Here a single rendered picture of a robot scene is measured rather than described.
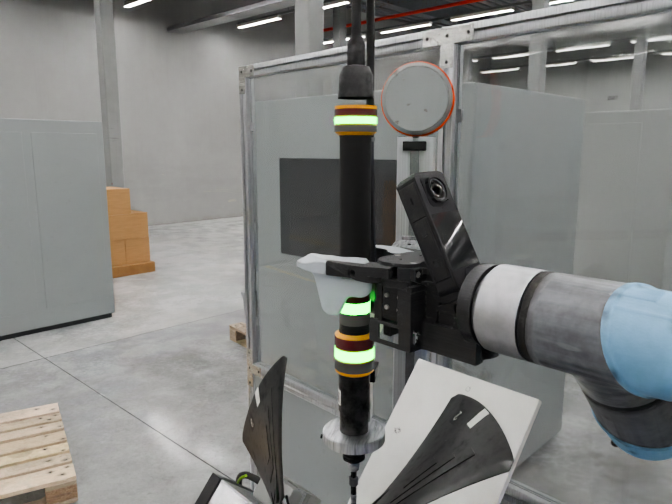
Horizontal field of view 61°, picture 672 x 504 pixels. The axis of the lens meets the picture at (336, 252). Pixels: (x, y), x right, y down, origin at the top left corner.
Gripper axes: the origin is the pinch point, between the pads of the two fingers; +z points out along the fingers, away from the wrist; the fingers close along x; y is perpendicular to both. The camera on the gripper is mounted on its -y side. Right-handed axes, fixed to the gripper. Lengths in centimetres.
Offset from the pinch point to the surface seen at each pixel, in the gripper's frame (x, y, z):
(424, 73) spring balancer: 57, -27, 35
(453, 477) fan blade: 11.0, 27.8, -8.8
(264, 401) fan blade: 10.4, 30.7, 29.5
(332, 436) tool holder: -2.9, 19.9, -2.5
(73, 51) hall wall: 396, -212, 1235
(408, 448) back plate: 33, 42, 16
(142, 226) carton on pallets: 312, 99, 761
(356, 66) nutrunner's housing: -1.0, -19.2, -4.2
